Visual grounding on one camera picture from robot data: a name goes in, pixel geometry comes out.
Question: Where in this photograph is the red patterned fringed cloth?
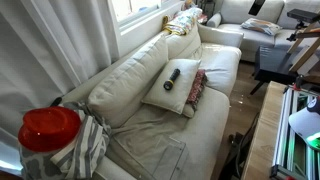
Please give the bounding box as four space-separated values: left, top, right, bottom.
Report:
185 68 208 112

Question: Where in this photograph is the light grey sofa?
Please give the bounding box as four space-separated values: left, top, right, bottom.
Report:
206 0 320 63

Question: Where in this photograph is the black cables and stand base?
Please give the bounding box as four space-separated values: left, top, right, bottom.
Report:
218 111 261 180

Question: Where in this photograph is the dark coffee table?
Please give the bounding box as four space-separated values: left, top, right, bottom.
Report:
249 44 320 96

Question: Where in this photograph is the black camera on stand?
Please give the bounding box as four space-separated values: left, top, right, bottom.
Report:
285 8 320 43

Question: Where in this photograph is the floral patterned blanket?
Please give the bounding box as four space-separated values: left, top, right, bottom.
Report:
162 7 204 36

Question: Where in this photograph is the white curtain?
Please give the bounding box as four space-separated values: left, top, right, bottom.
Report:
0 0 121 176

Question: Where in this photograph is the grey white striped cloth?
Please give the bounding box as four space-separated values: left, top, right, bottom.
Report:
19 101 113 180

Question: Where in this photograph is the white window frame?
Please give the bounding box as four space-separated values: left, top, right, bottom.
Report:
107 0 186 58

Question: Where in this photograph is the clear plastic box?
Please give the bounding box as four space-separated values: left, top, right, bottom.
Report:
133 134 188 180

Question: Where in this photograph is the cream fabric sofa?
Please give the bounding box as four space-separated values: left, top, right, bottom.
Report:
61 23 245 180

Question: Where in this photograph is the green glowing light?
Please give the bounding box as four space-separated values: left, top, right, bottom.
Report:
305 131 320 152

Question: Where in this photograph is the black and yellow torch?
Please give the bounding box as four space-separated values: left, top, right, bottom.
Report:
162 68 181 91

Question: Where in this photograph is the aluminium rail frame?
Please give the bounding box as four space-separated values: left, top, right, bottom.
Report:
269 84 320 180

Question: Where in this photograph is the black handle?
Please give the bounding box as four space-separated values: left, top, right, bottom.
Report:
49 96 64 108

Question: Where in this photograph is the white cap with black logo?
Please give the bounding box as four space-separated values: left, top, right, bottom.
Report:
288 96 320 141

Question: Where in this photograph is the multicolour patterned throw pillow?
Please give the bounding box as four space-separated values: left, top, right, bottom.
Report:
240 17 283 37

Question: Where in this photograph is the large cream back cushion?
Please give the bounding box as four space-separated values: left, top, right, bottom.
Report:
87 34 170 129

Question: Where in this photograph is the red and black clamp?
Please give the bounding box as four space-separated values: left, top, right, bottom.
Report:
293 74 306 92

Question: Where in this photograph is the cream throw pillow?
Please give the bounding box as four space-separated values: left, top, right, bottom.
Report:
141 58 202 115

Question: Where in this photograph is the wooden frame stand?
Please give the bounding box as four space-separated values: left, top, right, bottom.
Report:
286 19 320 74

